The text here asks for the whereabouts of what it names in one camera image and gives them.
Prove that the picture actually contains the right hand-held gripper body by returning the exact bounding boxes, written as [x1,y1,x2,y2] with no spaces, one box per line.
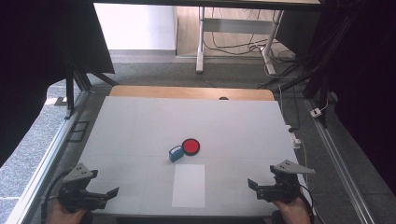
[270,159,316,204]

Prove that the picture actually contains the white paper sheet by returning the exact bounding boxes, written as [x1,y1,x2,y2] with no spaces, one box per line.
[171,163,206,209]

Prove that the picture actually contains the white table mat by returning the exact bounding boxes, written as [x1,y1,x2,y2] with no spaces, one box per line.
[55,95,307,217]

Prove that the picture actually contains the person's left hand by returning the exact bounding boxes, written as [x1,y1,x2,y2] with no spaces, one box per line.
[46,200,87,224]

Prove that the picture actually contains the person's right hand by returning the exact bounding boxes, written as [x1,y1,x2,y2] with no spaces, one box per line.
[274,198,311,224]

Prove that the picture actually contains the aluminium floor rail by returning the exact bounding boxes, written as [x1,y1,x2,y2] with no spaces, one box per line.
[6,90,92,224]
[304,98,376,224]

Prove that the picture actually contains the blue stamp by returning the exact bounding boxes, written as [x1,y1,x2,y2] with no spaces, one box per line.
[168,145,185,163]

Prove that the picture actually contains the white desk frame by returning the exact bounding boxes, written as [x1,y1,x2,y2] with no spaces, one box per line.
[195,7,285,76]

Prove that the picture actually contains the black curtain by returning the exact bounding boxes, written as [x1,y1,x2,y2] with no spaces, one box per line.
[0,0,116,167]
[306,0,396,194]

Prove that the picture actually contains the white power strip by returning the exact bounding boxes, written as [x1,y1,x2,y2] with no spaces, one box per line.
[285,124,303,149]

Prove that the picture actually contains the black metal stand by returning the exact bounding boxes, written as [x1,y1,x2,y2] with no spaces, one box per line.
[64,55,120,120]

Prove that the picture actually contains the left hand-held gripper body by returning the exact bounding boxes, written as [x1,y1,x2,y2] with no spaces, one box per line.
[57,162,99,214]

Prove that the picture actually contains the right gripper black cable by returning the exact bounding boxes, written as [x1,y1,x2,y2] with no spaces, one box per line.
[299,185,316,224]

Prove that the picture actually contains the red round ink pad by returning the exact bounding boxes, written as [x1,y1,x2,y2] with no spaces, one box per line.
[181,138,201,157]

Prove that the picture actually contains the black floor cables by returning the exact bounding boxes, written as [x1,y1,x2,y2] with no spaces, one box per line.
[204,7,297,63]

